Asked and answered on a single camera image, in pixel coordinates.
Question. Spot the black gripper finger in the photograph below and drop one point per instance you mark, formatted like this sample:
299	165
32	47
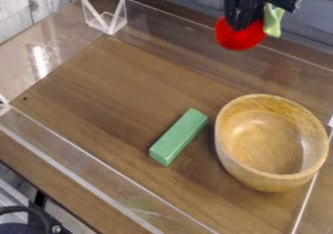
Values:
231	12
247	13

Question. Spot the red plush toy green leaf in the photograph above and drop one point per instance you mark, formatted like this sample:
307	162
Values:
240	40

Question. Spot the wooden bowl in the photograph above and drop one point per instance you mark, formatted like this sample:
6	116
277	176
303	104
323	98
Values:
271	142

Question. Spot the green rectangular block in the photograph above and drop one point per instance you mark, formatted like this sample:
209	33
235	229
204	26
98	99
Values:
167	148

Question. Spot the clear acrylic corner bracket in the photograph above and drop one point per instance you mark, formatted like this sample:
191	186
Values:
106	22

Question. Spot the clear acrylic enclosure wall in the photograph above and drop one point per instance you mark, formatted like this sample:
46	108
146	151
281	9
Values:
88	98

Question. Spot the black clamp with cable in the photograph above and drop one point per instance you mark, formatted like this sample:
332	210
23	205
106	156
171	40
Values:
30	219

